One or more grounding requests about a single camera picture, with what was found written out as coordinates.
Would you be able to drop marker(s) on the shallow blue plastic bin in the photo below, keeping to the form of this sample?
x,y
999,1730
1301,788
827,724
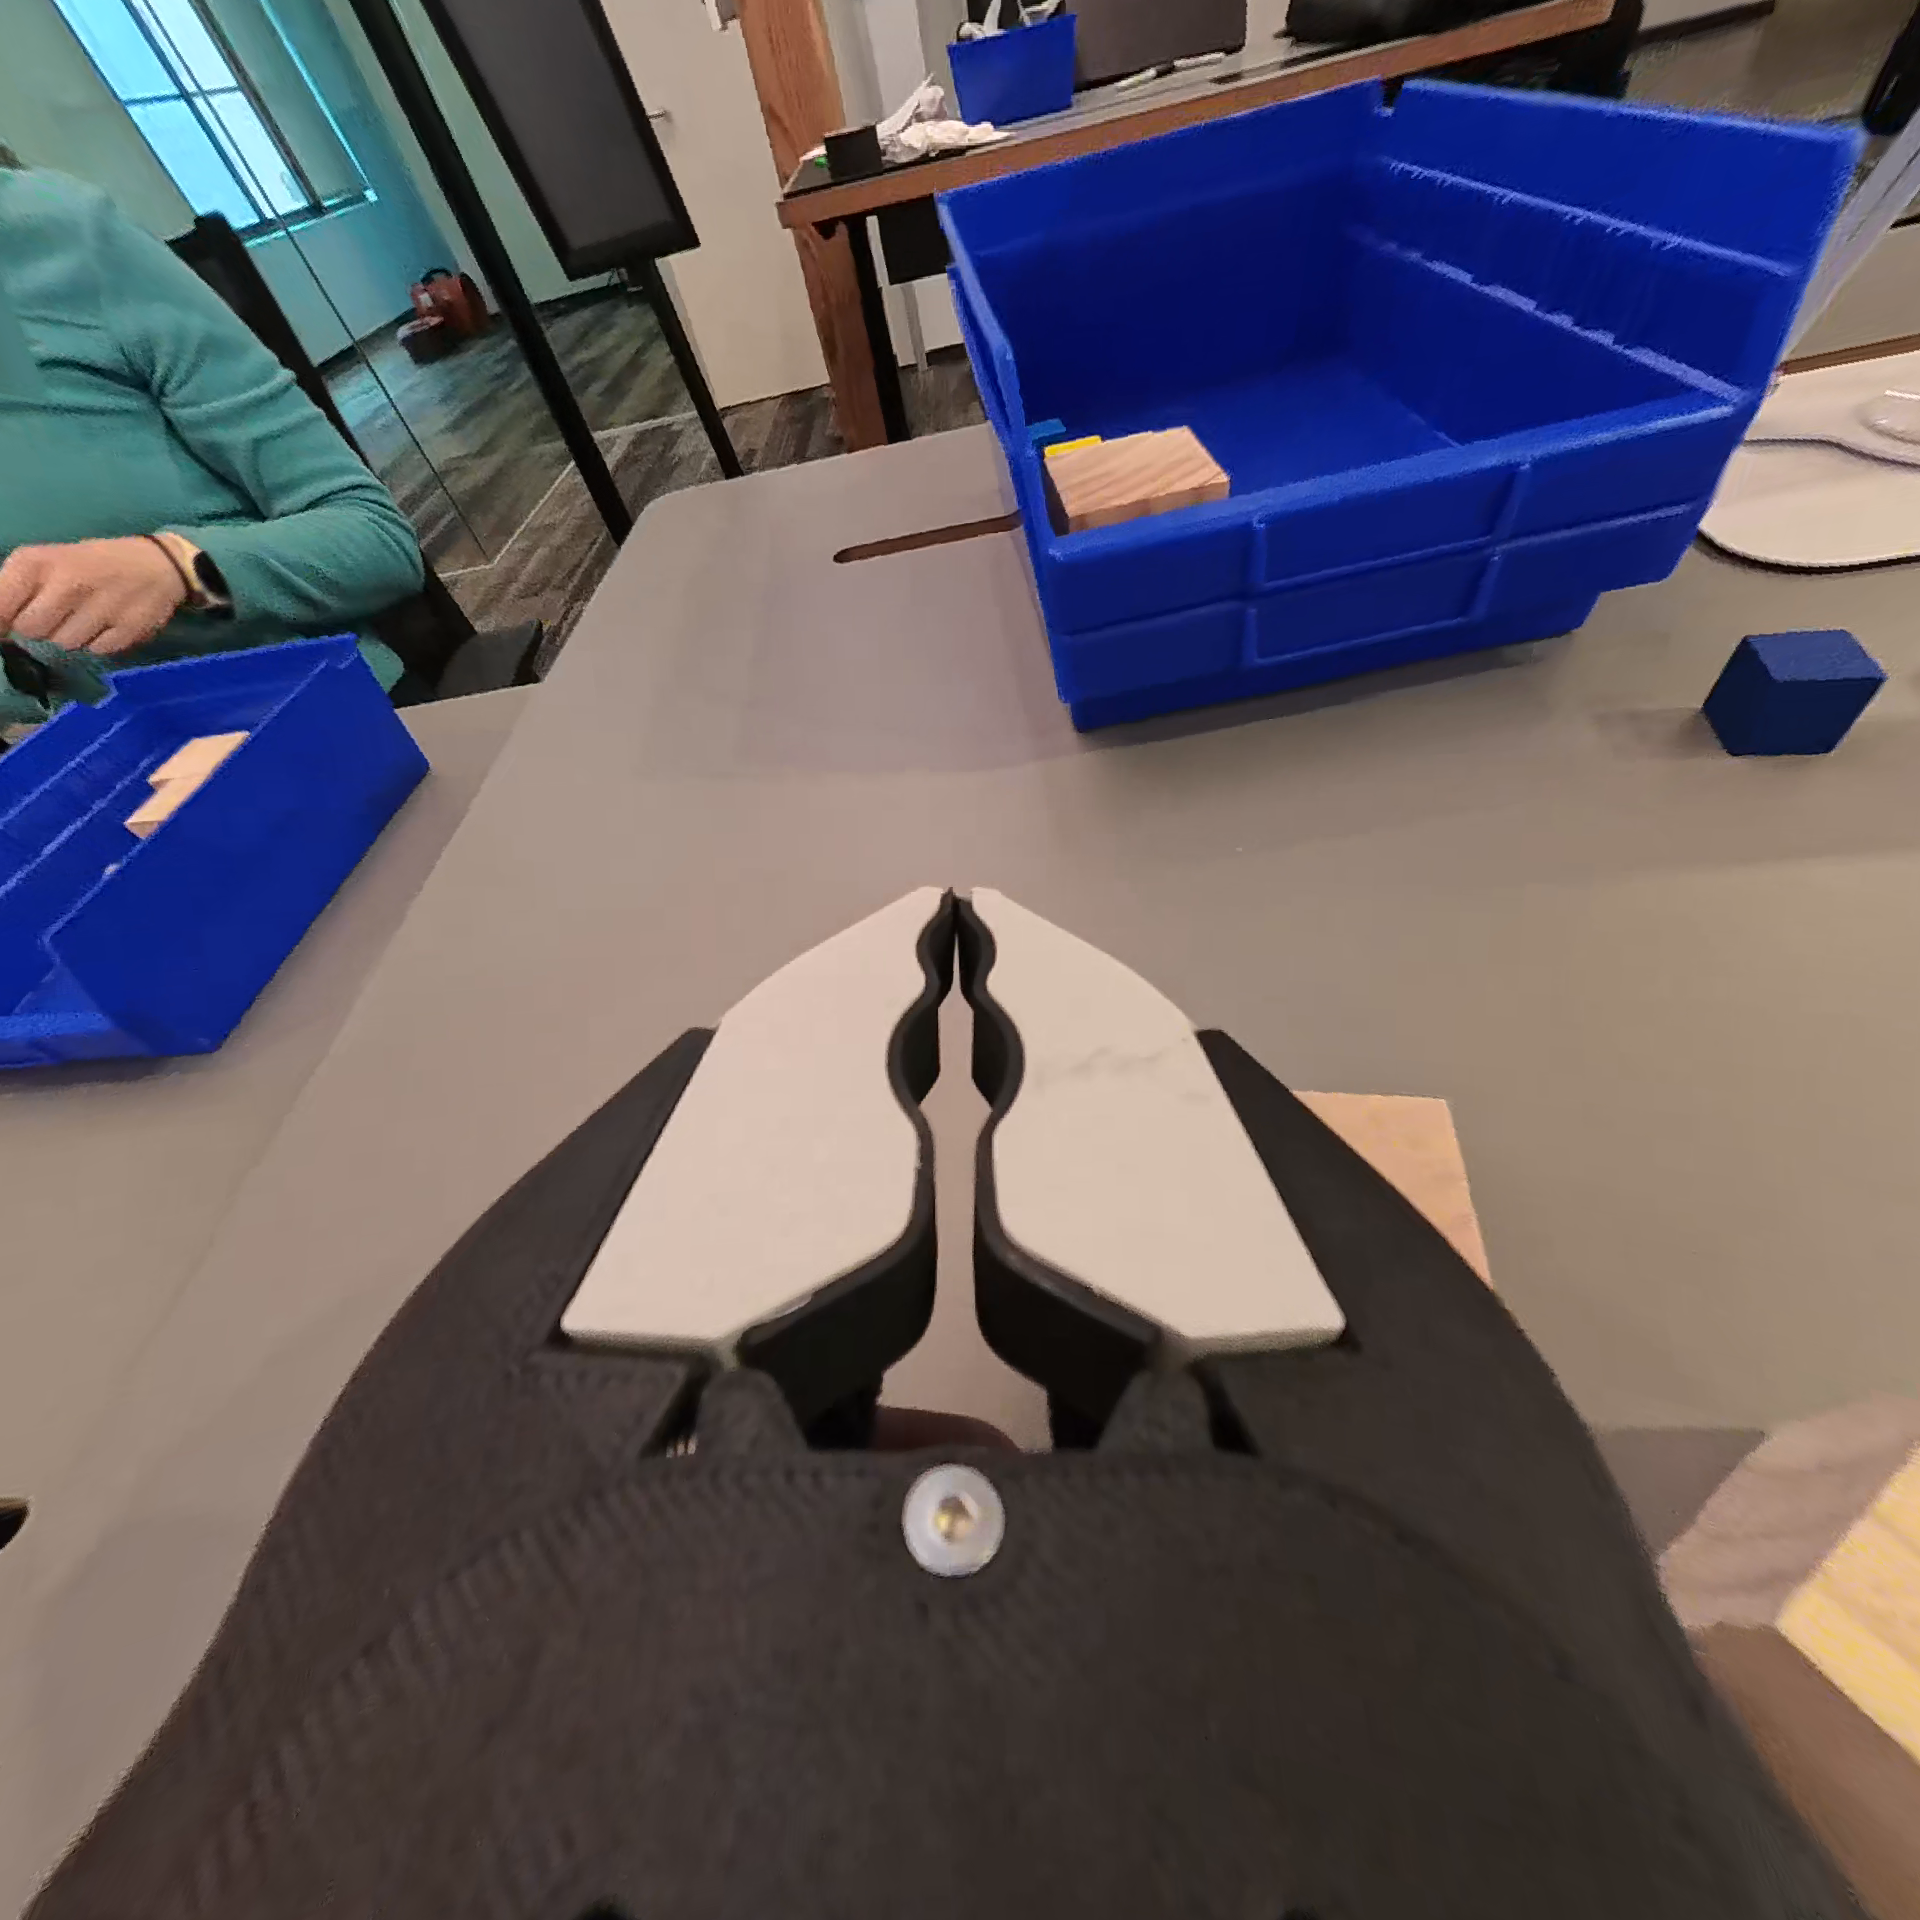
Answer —
x,y
256,885

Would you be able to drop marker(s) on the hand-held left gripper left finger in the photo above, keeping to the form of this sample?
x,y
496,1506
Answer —
x,y
748,1185

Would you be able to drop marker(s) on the plain wooden blocks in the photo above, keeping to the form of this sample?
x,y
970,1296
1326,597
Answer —
x,y
179,788

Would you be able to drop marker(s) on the brown wooden desk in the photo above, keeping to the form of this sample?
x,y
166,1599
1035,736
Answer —
x,y
841,344

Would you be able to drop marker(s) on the small black box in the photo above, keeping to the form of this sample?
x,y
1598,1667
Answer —
x,y
851,158

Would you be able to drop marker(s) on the large plain wooden cube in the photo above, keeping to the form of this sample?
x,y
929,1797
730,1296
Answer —
x,y
1415,1169
1843,1589
1138,479

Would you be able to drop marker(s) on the red brown bag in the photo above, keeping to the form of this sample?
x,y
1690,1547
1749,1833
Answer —
x,y
445,309

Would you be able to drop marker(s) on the bright window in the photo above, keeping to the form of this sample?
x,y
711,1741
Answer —
x,y
194,106

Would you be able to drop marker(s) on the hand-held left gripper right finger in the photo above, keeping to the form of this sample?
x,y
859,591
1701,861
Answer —
x,y
1153,1185

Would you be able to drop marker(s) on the crumpled white cloth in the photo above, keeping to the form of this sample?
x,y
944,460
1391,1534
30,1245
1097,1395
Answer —
x,y
929,135

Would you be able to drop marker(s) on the small blue desk bin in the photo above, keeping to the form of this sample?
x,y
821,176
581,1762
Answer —
x,y
1012,74

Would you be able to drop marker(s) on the black office chair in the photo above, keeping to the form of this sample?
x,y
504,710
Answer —
x,y
464,652

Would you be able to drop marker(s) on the black display on stand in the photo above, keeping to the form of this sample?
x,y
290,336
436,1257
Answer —
x,y
570,121

